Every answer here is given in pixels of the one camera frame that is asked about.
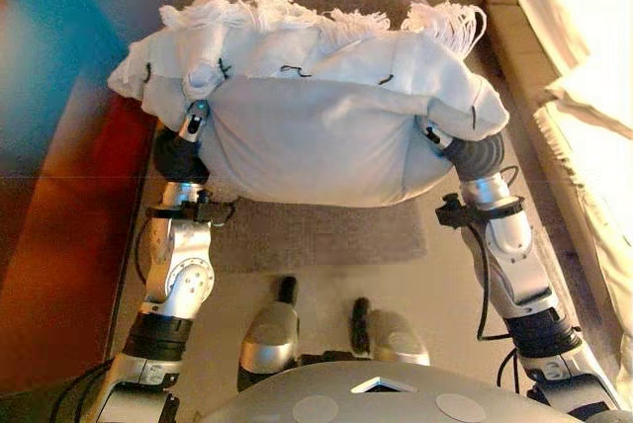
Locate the grey fabric armchair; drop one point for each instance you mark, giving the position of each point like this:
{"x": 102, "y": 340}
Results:
{"x": 316, "y": 240}

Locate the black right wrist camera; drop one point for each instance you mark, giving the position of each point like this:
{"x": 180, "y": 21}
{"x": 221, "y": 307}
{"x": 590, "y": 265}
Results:
{"x": 452, "y": 213}

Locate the silver robot leg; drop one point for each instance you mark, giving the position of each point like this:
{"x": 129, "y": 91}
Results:
{"x": 398, "y": 339}
{"x": 269, "y": 339}

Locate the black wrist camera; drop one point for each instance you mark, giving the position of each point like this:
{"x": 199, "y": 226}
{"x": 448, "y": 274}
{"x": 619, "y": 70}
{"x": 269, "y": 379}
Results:
{"x": 207, "y": 210}
{"x": 452, "y": 213}

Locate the silver left robot leg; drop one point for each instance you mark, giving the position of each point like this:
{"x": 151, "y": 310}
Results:
{"x": 269, "y": 339}

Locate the black right robot foot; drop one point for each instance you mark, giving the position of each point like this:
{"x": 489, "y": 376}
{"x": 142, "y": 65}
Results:
{"x": 360, "y": 329}

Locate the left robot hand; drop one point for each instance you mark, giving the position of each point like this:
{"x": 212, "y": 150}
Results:
{"x": 180, "y": 158}

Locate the grey robot torso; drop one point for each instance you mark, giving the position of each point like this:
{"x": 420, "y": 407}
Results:
{"x": 376, "y": 403}

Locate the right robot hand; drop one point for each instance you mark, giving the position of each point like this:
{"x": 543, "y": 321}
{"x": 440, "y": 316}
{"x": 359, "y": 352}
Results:
{"x": 477, "y": 153}

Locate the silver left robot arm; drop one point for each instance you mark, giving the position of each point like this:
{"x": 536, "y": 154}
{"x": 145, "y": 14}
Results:
{"x": 183, "y": 265}

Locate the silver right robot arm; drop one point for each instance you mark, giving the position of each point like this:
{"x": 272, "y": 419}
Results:
{"x": 509, "y": 240}

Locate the white fringed throw blanket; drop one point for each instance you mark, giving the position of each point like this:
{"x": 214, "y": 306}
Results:
{"x": 593, "y": 195}

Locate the glossy brown wardrobe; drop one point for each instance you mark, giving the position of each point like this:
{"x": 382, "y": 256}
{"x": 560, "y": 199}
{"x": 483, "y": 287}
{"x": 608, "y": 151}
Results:
{"x": 49, "y": 97}

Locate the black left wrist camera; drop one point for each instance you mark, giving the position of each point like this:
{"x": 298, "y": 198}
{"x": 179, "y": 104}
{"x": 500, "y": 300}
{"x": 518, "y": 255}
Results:
{"x": 207, "y": 210}

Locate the white fringed cushion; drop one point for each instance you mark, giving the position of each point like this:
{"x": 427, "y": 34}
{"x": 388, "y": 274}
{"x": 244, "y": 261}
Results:
{"x": 306, "y": 146}

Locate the silver right robot leg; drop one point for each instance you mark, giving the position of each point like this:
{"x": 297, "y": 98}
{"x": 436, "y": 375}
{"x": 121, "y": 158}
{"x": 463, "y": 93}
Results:
{"x": 398, "y": 339}

